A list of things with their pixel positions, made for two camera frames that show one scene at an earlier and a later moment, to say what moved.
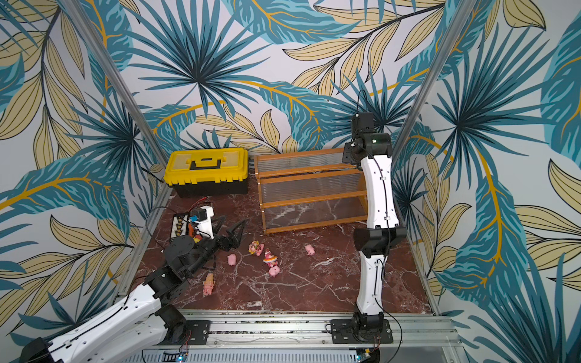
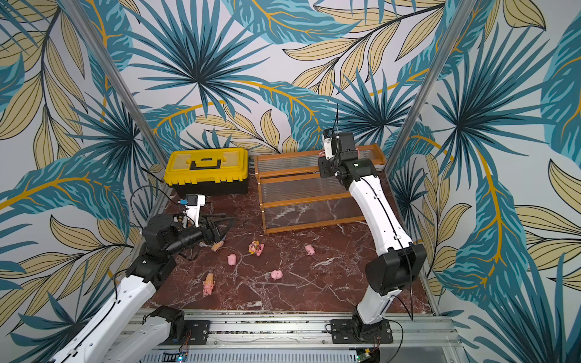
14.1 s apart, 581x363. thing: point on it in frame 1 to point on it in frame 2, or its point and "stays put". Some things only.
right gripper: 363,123 to 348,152
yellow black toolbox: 207,172 stays put
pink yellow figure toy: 256,248 stays put
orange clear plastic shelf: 309,190 stays put
